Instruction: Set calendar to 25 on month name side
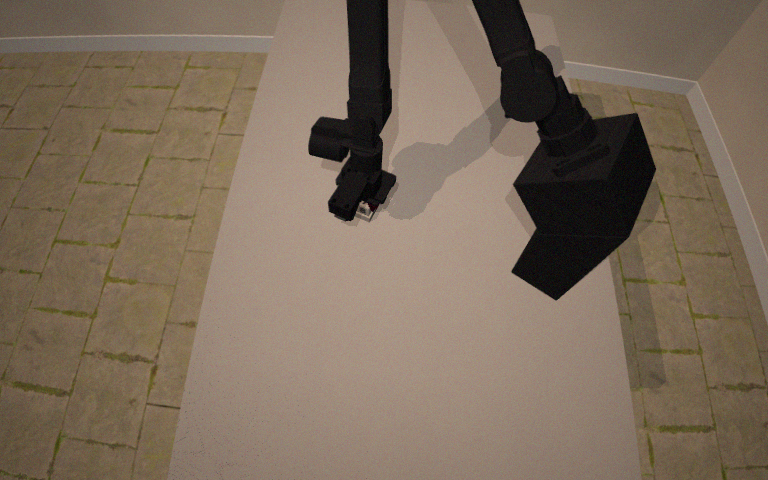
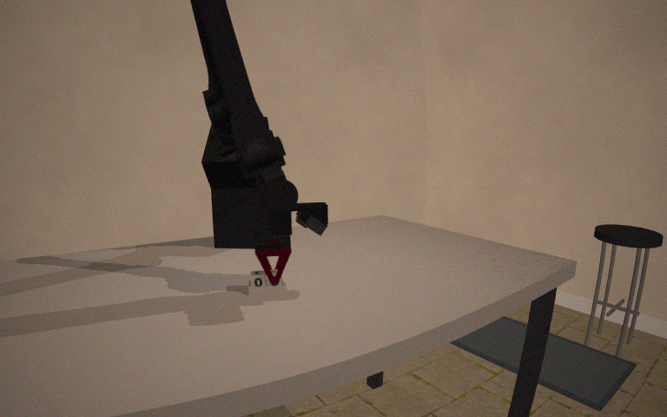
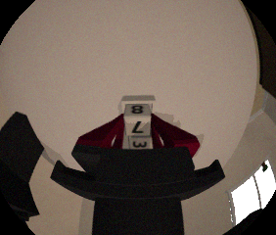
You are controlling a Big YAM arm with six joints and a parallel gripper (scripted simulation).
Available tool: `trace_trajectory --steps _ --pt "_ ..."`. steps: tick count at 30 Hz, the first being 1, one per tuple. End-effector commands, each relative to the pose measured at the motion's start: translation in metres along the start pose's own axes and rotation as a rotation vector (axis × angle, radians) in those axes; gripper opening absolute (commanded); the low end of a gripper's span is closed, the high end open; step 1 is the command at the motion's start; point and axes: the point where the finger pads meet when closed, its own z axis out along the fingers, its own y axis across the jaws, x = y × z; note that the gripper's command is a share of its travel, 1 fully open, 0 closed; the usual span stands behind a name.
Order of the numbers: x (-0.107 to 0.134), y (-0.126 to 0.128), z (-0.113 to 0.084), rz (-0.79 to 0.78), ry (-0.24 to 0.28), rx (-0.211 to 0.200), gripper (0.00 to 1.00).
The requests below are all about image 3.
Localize white calendar cube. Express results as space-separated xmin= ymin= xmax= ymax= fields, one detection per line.
xmin=128 ymin=128 xmax=152 ymax=149
xmin=123 ymin=104 xmax=151 ymax=135

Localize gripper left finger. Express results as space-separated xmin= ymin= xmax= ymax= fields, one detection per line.
xmin=75 ymin=114 xmax=124 ymax=149

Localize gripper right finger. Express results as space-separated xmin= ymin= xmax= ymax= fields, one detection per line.
xmin=151 ymin=114 xmax=200 ymax=158

